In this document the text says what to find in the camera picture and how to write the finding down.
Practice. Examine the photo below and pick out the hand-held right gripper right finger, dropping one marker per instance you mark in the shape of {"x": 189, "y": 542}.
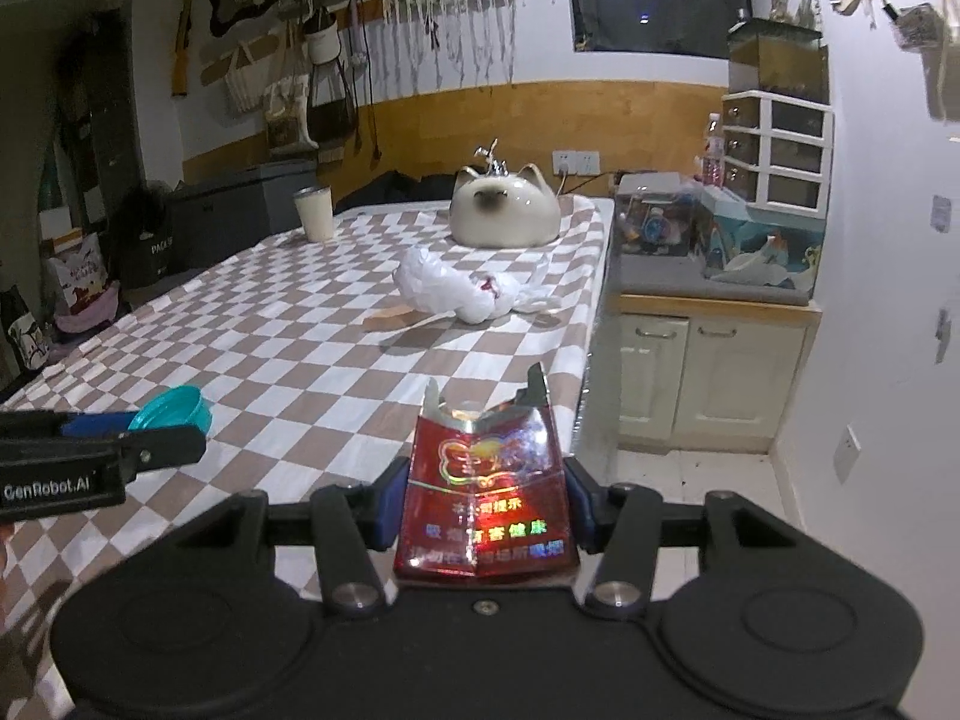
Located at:
{"x": 579, "y": 501}

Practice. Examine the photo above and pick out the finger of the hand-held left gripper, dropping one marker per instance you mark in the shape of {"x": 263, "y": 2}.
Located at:
{"x": 154, "y": 448}
{"x": 97, "y": 424}

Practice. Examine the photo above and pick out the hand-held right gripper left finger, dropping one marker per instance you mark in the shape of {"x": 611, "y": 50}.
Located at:
{"x": 390, "y": 504}

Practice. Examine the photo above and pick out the teal plastic lid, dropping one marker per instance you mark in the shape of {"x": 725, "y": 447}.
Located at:
{"x": 176, "y": 409}

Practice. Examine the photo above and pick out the red cigarette pack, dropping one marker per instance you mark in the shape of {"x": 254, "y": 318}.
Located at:
{"x": 484, "y": 495}

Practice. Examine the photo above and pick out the pink cat print bag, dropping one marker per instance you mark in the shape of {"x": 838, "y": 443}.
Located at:
{"x": 82, "y": 281}

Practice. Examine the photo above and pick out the brown white checkered tablecloth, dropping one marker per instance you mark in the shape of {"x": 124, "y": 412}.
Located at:
{"x": 300, "y": 360}

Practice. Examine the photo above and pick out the cream cabinet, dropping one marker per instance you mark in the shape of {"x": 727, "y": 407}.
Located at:
{"x": 712, "y": 375}

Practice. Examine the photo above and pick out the white plastic bag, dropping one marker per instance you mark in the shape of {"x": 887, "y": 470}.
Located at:
{"x": 442, "y": 281}

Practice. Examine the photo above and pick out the grey storage box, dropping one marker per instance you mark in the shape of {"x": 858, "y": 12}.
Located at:
{"x": 240, "y": 210}

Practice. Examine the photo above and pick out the cream cup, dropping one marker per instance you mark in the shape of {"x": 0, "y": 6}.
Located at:
{"x": 315, "y": 216}

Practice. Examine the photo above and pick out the clear plastic storage box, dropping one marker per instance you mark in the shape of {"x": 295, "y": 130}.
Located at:
{"x": 656, "y": 221}

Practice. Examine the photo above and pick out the cream cat-shaped ceramic jar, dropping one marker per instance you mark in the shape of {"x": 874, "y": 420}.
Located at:
{"x": 502, "y": 210}

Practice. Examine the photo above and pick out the black bag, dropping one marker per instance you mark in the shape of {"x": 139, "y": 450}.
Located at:
{"x": 397, "y": 191}

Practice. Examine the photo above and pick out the colourful printed box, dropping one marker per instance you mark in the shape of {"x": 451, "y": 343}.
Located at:
{"x": 765, "y": 244}

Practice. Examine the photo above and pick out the small silver figurine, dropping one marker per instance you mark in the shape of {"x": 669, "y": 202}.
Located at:
{"x": 491, "y": 157}

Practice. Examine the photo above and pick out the hanging tote bag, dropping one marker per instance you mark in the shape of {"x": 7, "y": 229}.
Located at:
{"x": 289, "y": 109}

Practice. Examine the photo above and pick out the pink label plastic bottle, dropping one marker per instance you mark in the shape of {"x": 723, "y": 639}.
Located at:
{"x": 712, "y": 154}

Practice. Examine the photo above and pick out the white drawer organizer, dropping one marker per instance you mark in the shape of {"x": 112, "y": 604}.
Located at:
{"x": 780, "y": 150}

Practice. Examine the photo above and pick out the glass fish tank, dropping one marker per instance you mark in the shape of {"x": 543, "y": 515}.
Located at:
{"x": 780, "y": 60}

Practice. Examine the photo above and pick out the white wall switch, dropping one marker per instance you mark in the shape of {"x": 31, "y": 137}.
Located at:
{"x": 847, "y": 454}

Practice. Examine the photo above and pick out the white wall outlet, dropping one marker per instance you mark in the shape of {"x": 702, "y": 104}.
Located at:
{"x": 576, "y": 162}

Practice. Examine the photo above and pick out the white macrame wall hanging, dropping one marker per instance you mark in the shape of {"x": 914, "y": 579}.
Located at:
{"x": 450, "y": 22}

